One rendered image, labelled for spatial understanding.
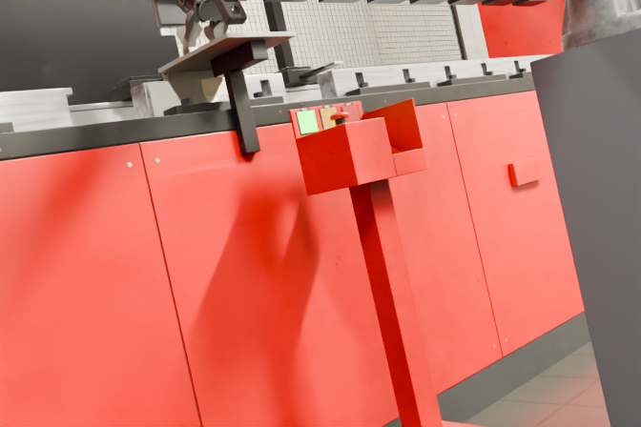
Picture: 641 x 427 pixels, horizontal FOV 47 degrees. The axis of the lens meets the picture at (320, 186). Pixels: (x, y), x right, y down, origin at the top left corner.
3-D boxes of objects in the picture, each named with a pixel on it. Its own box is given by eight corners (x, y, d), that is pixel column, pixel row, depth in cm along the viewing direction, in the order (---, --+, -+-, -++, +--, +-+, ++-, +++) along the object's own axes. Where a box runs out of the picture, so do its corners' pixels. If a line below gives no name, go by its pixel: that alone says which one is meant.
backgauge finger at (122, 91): (163, 79, 167) (158, 58, 167) (111, 106, 186) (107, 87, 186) (207, 76, 175) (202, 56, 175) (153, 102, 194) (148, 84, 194)
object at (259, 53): (273, 145, 148) (250, 39, 148) (231, 157, 158) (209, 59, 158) (288, 142, 150) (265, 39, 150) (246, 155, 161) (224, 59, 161)
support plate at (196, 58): (227, 37, 142) (226, 32, 142) (158, 73, 161) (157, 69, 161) (297, 35, 154) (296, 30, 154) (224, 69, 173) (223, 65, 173)
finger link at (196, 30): (175, 51, 163) (191, 12, 160) (189, 63, 160) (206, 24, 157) (163, 49, 160) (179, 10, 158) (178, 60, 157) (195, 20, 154)
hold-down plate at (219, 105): (178, 119, 154) (175, 105, 154) (165, 124, 158) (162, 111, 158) (285, 107, 175) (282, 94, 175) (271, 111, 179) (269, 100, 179)
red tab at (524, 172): (518, 186, 220) (512, 162, 220) (512, 187, 222) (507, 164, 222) (544, 178, 230) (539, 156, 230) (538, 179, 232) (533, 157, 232)
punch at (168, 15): (163, 33, 164) (154, -9, 164) (158, 36, 166) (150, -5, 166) (200, 32, 171) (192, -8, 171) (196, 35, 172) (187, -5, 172)
